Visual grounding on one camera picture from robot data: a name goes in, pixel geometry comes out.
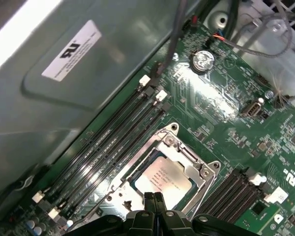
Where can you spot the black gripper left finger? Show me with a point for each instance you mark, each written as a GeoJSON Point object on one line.
{"type": "Point", "coordinates": [137, 223]}

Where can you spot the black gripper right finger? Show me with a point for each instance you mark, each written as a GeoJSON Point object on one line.
{"type": "Point", "coordinates": [174, 223]}

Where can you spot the CPU with silver top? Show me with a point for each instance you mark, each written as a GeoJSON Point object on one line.
{"type": "Point", "coordinates": [162, 179]}

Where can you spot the metal socket cover frame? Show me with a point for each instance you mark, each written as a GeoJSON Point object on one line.
{"type": "Point", "coordinates": [194, 175]}

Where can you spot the white barcode sticker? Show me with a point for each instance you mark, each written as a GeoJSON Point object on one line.
{"type": "Point", "coordinates": [277, 196]}

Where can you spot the green motherboard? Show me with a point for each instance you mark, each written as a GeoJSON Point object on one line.
{"type": "Point", "coordinates": [211, 110]}

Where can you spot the internal USB port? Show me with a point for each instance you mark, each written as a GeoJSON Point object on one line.
{"type": "Point", "coordinates": [252, 109]}

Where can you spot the dark grey PC case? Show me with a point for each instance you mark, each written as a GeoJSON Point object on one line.
{"type": "Point", "coordinates": [51, 110]}

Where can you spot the silver coin battery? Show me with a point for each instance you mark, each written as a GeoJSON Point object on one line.
{"type": "Point", "coordinates": [202, 60]}

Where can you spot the white printed case label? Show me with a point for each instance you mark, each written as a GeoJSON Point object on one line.
{"type": "Point", "coordinates": [71, 50]}

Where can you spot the silver metal drive cage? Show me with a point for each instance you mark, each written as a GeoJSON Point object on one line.
{"type": "Point", "coordinates": [216, 24]}

